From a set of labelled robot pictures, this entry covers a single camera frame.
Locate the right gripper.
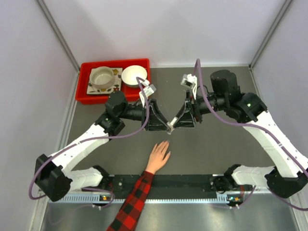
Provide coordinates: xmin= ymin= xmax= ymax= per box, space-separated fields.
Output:
xmin=173 ymin=90 xmax=227 ymax=128

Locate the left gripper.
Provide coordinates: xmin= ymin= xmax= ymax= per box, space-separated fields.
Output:
xmin=118 ymin=99 xmax=172 ymax=132

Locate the glitter nail polish bottle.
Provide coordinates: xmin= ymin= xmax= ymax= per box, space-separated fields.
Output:
xmin=167 ymin=122 xmax=174 ymax=135

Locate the red plaid sleeve forearm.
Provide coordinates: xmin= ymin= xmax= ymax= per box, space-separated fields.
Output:
xmin=106 ymin=171 xmax=154 ymax=231

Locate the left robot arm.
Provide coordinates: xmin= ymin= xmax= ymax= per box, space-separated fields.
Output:
xmin=31 ymin=91 xmax=170 ymax=202

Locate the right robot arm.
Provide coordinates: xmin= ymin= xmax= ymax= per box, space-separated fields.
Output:
xmin=170 ymin=70 xmax=308 ymax=198

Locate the person's hand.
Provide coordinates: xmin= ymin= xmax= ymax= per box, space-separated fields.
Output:
xmin=145 ymin=141 xmax=171 ymax=174

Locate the red plastic tray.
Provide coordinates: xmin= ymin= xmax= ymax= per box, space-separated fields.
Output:
xmin=75 ymin=58 xmax=151 ymax=104

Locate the white ceramic bowl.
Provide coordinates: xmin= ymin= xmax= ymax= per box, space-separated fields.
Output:
xmin=121 ymin=65 xmax=148 ymax=88

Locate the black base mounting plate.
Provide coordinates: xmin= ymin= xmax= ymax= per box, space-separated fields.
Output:
xmin=96 ymin=174 xmax=240 ymax=200

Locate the floral square plate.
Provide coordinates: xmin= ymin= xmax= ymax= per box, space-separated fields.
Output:
xmin=87 ymin=68 xmax=123 ymax=95

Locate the beige ceramic bowl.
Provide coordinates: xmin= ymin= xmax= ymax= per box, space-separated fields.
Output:
xmin=89 ymin=66 xmax=115 ymax=89

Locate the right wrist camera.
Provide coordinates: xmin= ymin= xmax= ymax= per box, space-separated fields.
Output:
xmin=180 ymin=74 xmax=197 ymax=93

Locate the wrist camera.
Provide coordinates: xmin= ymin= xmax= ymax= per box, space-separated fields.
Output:
xmin=137 ymin=78 xmax=156 ymax=99
xmin=180 ymin=74 xmax=197 ymax=93

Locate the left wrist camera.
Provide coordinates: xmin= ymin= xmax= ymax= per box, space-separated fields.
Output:
xmin=137 ymin=78 xmax=156 ymax=99

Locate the grey cable duct rail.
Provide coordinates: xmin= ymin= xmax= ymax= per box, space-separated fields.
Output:
xmin=60 ymin=192 xmax=244 ymax=205

